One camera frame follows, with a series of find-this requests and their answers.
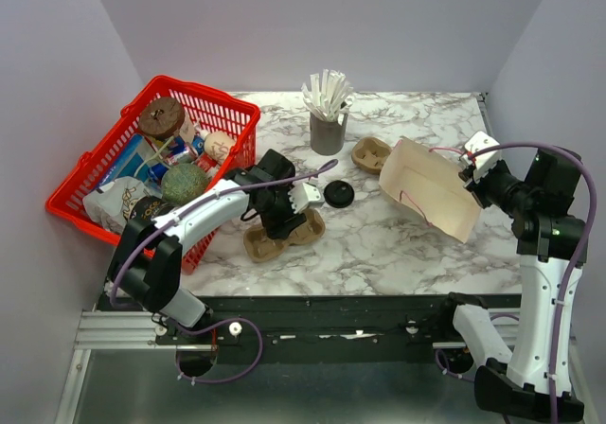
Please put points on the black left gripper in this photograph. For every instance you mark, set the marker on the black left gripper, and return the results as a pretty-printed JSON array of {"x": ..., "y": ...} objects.
[{"x": 278, "y": 229}]

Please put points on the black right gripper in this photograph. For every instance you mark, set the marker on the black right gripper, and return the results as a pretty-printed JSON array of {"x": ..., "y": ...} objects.
[{"x": 477, "y": 185}]

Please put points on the single brown cup carrier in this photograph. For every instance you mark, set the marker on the single brown cup carrier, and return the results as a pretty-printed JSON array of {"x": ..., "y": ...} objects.
[{"x": 260, "y": 248}]

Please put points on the pink beige paper bag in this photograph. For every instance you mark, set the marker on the pink beige paper bag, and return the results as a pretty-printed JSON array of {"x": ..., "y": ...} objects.
[{"x": 425, "y": 187}]

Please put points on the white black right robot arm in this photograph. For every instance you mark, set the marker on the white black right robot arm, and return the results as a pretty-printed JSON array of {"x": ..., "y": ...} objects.
[{"x": 530, "y": 380}]

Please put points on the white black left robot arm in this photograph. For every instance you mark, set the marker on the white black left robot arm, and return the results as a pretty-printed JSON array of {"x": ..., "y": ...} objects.
[{"x": 147, "y": 261}]

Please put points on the red and white can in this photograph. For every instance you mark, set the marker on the red and white can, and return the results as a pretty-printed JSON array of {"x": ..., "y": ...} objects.
[{"x": 208, "y": 164}]

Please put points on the cream bottle with pink print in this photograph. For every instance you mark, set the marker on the cream bottle with pink print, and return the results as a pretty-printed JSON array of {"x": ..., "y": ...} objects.
[{"x": 217, "y": 144}]

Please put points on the grey straw holder can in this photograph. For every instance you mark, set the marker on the grey straw holder can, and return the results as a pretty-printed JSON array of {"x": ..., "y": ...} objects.
[{"x": 327, "y": 137}]

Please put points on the green round melon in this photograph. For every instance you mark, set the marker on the green round melon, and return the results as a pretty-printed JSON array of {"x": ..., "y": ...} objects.
[{"x": 183, "y": 183}]

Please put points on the brown cardboard cup carrier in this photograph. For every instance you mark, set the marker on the brown cardboard cup carrier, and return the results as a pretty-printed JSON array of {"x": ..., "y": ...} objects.
[{"x": 369, "y": 154}]

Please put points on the blue drink can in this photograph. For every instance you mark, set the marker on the blue drink can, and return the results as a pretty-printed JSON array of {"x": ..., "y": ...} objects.
[{"x": 157, "y": 171}]

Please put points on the white wrapped straws bunch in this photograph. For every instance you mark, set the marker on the white wrapped straws bunch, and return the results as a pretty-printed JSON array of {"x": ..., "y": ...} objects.
[{"x": 328, "y": 96}]

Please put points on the black Force tub pink lid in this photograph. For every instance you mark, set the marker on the black Force tub pink lid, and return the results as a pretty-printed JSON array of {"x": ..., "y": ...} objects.
[{"x": 150, "y": 207}]

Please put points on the brown lidded round jar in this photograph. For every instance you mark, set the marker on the brown lidded round jar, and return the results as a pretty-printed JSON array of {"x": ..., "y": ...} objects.
[{"x": 162, "y": 118}]

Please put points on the blue flat box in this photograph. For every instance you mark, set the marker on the blue flat box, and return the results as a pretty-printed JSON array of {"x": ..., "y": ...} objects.
[{"x": 130, "y": 162}]

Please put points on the white grey snack bag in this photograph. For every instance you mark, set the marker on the white grey snack bag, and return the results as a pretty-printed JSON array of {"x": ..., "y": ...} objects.
[{"x": 110, "y": 205}]

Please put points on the red plastic shopping basket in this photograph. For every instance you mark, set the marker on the red plastic shopping basket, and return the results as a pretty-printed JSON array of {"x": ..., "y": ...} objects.
[{"x": 207, "y": 108}]

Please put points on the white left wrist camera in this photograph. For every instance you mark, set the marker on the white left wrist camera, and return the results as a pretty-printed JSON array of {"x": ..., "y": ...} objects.
[{"x": 303, "y": 196}]

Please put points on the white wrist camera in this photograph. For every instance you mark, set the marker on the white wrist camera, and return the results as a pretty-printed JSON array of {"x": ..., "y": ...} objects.
[
  {"x": 303, "y": 196},
  {"x": 475, "y": 163}
]

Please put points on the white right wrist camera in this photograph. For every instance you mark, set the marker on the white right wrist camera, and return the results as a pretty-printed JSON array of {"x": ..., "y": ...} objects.
[{"x": 475, "y": 163}]

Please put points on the black table front rail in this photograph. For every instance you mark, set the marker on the black table front rail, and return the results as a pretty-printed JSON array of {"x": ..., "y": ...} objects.
[{"x": 333, "y": 329}]

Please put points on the aluminium extrusion rail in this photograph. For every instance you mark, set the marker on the aluminium extrusion rail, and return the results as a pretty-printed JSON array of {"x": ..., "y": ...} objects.
[{"x": 112, "y": 331}]

